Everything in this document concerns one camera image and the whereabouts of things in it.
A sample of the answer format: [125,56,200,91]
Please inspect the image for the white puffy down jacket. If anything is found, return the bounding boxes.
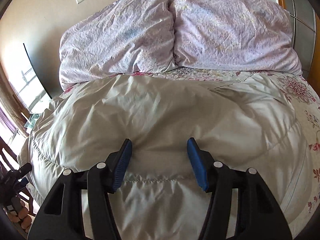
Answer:
[17,73,307,240]

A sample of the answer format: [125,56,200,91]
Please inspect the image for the person's left hand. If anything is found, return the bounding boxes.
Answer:
[7,200,33,233]

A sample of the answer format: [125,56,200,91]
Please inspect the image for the floral bed sheet mattress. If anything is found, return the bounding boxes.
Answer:
[62,67,320,238]

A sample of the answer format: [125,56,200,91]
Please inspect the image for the left lilac floral pillow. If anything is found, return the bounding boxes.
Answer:
[59,0,176,90]

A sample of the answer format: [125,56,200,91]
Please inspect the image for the lilac floral pillow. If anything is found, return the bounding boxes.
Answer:
[59,0,176,90]
[169,0,302,75]

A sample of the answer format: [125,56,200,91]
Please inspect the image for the right lilac floral pillow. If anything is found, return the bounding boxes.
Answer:
[169,0,302,75]

